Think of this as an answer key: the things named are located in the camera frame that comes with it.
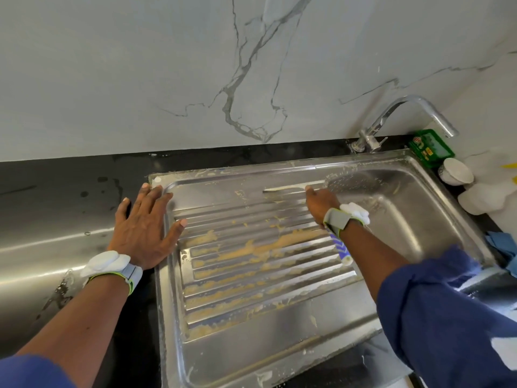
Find white yellow spray bottle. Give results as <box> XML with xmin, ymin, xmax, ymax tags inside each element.
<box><xmin>458</xmin><ymin>161</ymin><xmax>517</xmax><ymax>217</ymax></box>

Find blue white squeegee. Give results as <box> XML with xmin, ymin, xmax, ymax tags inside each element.
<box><xmin>262</xmin><ymin>180</ymin><xmax>354</xmax><ymax>266</ymax></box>

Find green soap tray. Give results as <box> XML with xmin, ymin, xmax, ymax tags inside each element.
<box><xmin>408</xmin><ymin>129</ymin><xmax>456</xmax><ymax>170</ymax></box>

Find person's right forearm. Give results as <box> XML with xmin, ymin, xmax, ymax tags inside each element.
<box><xmin>339</xmin><ymin>224</ymin><xmax>411</xmax><ymax>302</ymax></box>

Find chrome faucet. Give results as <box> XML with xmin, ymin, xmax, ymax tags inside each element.
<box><xmin>349</xmin><ymin>95</ymin><xmax>460</xmax><ymax>154</ymax></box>

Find stainless steel sink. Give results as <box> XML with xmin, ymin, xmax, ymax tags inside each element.
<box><xmin>148</xmin><ymin>149</ymin><xmax>495</xmax><ymax>388</ymax></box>

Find person's left forearm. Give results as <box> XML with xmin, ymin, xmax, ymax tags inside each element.
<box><xmin>16</xmin><ymin>274</ymin><xmax>130</xmax><ymax>388</ymax></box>

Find white bowl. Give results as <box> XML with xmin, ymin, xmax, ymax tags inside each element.
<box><xmin>438</xmin><ymin>157</ymin><xmax>476</xmax><ymax>188</ymax></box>

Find white left wrist tracker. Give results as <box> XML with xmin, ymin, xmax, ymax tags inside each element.
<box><xmin>81</xmin><ymin>250</ymin><xmax>144</xmax><ymax>296</ymax></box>

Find person's left hand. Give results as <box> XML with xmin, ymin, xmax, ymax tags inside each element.
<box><xmin>107</xmin><ymin>183</ymin><xmax>188</xmax><ymax>270</ymax></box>

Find blue cloth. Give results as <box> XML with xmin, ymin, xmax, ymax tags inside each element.
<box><xmin>485</xmin><ymin>231</ymin><xmax>517</xmax><ymax>278</ymax></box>

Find person's right hand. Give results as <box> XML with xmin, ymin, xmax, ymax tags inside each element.
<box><xmin>304</xmin><ymin>186</ymin><xmax>342</xmax><ymax>231</ymax></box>

